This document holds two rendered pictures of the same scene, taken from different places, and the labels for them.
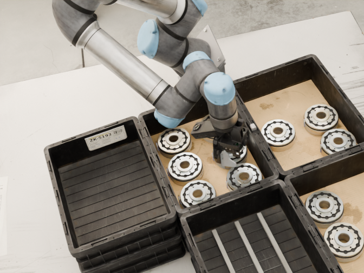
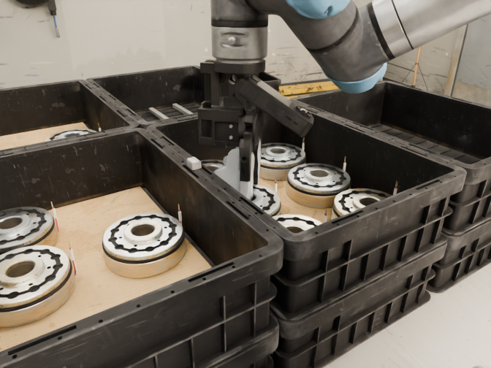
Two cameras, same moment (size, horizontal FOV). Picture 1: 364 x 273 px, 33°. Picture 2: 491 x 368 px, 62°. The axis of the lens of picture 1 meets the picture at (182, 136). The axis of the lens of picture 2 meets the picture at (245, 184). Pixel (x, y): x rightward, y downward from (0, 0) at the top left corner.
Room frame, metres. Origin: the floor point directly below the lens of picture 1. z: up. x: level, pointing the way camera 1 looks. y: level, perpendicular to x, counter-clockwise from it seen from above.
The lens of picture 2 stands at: (1.62, -0.34, 1.16)
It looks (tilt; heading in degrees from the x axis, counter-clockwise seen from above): 28 degrees down; 157
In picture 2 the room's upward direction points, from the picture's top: straight up
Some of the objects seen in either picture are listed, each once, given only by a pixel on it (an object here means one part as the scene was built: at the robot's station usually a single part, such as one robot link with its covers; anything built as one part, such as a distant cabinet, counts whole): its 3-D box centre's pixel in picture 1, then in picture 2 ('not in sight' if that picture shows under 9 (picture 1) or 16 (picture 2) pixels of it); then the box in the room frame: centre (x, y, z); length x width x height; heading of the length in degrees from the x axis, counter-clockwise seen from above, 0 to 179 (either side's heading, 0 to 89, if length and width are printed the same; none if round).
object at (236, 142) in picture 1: (229, 133); (234, 104); (1.09, -0.13, 0.99); 0.09 x 0.08 x 0.12; 55
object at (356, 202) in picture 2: (173, 138); (369, 203); (1.22, 0.03, 0.86); 0.05 x 0.05 x 0.01
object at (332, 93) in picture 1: (298, 123); (88, 245); (1.18, -0.35, 0.87); 0.40 x 0.30 x 0.11; 10
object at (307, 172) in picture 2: (184, 165); (318, 174); (1.12, 0.01, 0.86); 0.05 x 0.05 x 0.01
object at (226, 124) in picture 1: (223, 114); (239, 44); (1.09, -0.12, 1.07); 0.08 x 0.08 x 0.05
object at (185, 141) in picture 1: (174, 140); (369, 206); (1.22, 0.03, 0.86); 0.10 x 0.10 x 0.01
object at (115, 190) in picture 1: (110, 191); (410, 144); (1.07, 0.24, 0.87); 0.40 x 0.30 x 0.11; 10
